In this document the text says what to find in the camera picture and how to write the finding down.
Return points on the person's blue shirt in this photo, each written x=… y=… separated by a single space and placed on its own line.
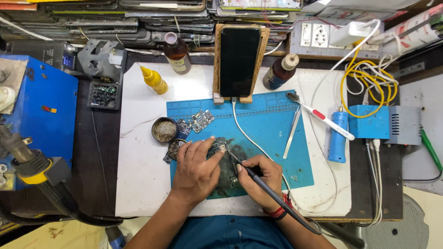
x=228 y=233

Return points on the white printed paper roll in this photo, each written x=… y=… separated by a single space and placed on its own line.
x=415 y=31

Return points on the blue box device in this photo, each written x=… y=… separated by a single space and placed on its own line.
x=368 y=122

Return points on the small blue circuit board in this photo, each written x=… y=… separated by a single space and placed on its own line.
x=167 y=158

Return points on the black soldering iron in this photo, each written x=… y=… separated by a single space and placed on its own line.
x=263 y=185

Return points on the white charger adapter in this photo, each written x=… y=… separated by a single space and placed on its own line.
x=351 y=33

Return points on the wooden phone stand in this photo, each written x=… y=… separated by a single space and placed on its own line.
x=217 y=69

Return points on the brown bottle pink cap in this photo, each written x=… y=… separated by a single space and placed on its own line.
x=177 y=55

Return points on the blue silicone work mat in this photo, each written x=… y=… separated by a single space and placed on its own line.
x=266 y=138

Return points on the red thread wristband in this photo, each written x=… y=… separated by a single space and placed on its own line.
x=278 y=211

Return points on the stack of phone screens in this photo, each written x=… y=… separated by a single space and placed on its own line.
x=138 y=20

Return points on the black smartphone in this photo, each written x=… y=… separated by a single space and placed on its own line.
x=240 y=62

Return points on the round flux tin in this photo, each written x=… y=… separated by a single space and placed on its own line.
x=164 y=130

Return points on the white marble slab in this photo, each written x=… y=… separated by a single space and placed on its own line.
x=145 y=173

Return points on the person's left hand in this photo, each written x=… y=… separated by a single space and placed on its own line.
x=193 y=173

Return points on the blue cylindrical hand tool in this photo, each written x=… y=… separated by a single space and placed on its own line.
x=338 y=138

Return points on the person's right hand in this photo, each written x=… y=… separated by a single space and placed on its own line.
x=264 y=179

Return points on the grey round stool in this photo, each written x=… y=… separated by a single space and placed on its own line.
x=398 y=228

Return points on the brown bottle white cap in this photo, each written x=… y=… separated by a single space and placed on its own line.
x=277 y=74

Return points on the black parts tray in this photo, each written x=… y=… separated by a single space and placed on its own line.
x=103 y=95

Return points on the dark blue circuit board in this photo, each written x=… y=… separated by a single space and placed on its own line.
x=184 y=129

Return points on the white red toothbrush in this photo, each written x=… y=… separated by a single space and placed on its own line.
x=325 y=119

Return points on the yellow squeeze bottle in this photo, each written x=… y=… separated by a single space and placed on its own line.
x=154 y=81

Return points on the green phone circuit board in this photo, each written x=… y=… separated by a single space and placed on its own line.
x=218 y=145

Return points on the grey socket board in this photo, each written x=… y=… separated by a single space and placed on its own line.
x=313 y=38

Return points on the round tin lid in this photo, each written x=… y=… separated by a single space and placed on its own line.
x=174 y=148

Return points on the steel tweezers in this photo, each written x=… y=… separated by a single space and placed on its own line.
x=293 y=131

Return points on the grey metal holder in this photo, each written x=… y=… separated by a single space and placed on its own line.
x=100 y=58

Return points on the grey metal box device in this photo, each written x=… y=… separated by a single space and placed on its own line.
x=405 y=124

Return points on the black power supply unit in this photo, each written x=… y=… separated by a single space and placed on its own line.
x=45 y=53

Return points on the silver shielded circuit board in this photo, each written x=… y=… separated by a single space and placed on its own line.
x=202 y=120

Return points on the blue hot air station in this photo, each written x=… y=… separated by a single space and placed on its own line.
x=45 y=103

